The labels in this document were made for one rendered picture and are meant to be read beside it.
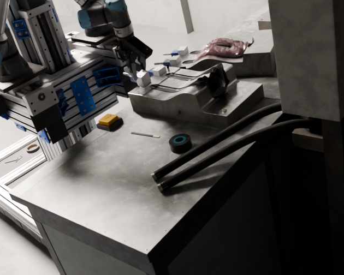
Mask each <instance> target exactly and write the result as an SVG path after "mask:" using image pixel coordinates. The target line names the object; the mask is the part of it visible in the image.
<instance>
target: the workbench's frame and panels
mask: <svg viewBox="0 0 344 275"><path fill-rule="evenodd" d="M294 130H295V129H290V130H286V131H282V132H279V133H276V134H273V135H270V136H267V137H265V138H262V139H260V140H257V141H256V142H255V143H254V144H253V145H252V147H251V148H250V149H249V150H248V151H247V152H246V153H245V154H244V155H243V156H242V157H241V158H240V159H239V160H238V161H237V162H236V163H235V164H234V165H233V166H232V167H231V168H230V169H229V170H228V171H227V173H226V174H225V175H224V176H223V177H222V178H221V179H220V180H219V181H218V182H217V183H216V184H215V185H214V186H213V187H212V188H211V189H210V190H209V191H208V192H207V193H206V194H205V195H204V196H203V197H202V198H201V200H200V201H199V202H198V203H197V204H196V205H195V206H194V207H193V208H192V209H191V210H190V211H189V212H188V213H187V214H186V215H185V216H184V217H183V218H182V219H181V220H180V221H179V222H178V223H177V224H176V226H175V227H174V228H173V229H172V230H171V231H170V232H169V233H168V234H167V235H166V236H165V237H164V238H163V239H162V240H161V241H160V242H159V244H157V245H156V246H155V247H154V248H153V250H151V251H150V253H149V254H148V255H146V254H144V253H141V252H139V251H137V250H135V249H133V248H130V247H128V246H125V245H124V244H121V243H119V242H116V241H114V240H112V239H110V238H108V237H105V236H103V235H101V234H99V233H97V232H94V231H92V230H90V229H88V228H85V227H83V226H81V225H79V224H76V223H74V222H71V221H70V220H67V219H65V218H63V217H60V216H58V215H56V214H54V213H52V212H49V211H47V210H45V209H43V208H40V207H38V206H36V205H34V204H31V203H29V202H27V201H25V200H23V199H20V198H18V197H16V196H13V195H11V194H9V195H10V197H11V199H12V200H13V201H15V202H17V203H19V204H22V205H24V206H26V207H27V208H28V210H29V212H30V214H31V216H32V218H33V220H34V222H35V224H36V226H37V228H38V230H39V232H40V234H41V236H42V238H43V240H44V242H45V244H46V247H47V249H48V251H49V253H50V255H51V257H52V259H53V261H54V263H55V265H56V267H57V269H58V271H59V273H60V275H287V273H288V263H289V262H290V261H291V259H292V257H293V256H294V255H295V253H296V252H297V250H298V249H299V247H300V246H301V245H302V243H303V242H304V240H305V238H304V229H303V220H302V215H301V206H300V197H299V188H298V179H297V174H296V164H295V155H294V146H293V138H292V132H293V131H294Z"/></svg>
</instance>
